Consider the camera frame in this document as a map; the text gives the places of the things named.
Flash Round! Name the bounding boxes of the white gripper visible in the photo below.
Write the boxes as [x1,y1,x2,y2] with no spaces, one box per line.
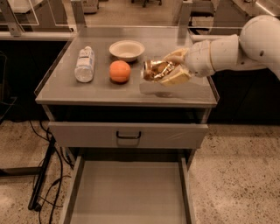
[159,40,214,87]

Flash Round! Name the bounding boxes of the crushed shiny orange can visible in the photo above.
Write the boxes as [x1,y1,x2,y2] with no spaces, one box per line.
[141,59,175,81]

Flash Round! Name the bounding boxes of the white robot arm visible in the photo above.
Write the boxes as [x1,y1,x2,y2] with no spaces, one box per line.
[159,15,280,86]

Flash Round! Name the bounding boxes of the grey metal drawer cabinet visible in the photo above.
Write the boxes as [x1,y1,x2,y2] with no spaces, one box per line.
[36,26,218,161]

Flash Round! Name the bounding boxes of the closed grey top drawer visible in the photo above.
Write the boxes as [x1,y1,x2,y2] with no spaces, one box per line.
[49,122,208,149]

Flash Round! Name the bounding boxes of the open grey middle drawer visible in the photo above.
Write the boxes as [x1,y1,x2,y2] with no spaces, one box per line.
[59,156,196,224]

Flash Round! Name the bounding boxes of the white paper bowl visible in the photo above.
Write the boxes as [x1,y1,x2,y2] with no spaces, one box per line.
[109,40,145,62]

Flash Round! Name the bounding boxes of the orange fruit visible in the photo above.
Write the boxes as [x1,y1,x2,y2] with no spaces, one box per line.
[109,60,131,83]

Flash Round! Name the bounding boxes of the clear plastic water bottle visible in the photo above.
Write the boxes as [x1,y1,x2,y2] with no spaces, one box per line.
[74,46,95,83]

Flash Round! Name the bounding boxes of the black table leg base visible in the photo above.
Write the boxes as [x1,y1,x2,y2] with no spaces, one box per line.
[0,137,55,212]

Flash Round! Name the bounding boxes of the black floor cables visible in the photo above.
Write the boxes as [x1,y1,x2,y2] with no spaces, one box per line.
[27,120,75,224]

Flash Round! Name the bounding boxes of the white horizontal rail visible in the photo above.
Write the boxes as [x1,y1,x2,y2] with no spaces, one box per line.
[0,31,226,42]

